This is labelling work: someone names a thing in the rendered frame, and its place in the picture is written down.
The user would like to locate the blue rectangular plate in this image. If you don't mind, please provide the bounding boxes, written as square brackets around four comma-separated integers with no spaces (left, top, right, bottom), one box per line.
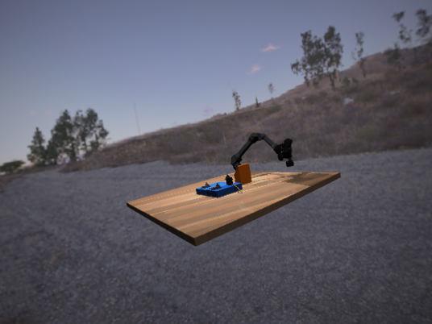
[196,182,243,197]

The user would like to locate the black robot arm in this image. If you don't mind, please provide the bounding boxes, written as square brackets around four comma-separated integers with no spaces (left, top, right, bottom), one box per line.
[231,133,292,171]

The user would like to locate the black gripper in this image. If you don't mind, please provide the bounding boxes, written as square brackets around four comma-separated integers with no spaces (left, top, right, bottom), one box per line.
[284,147,293,167]

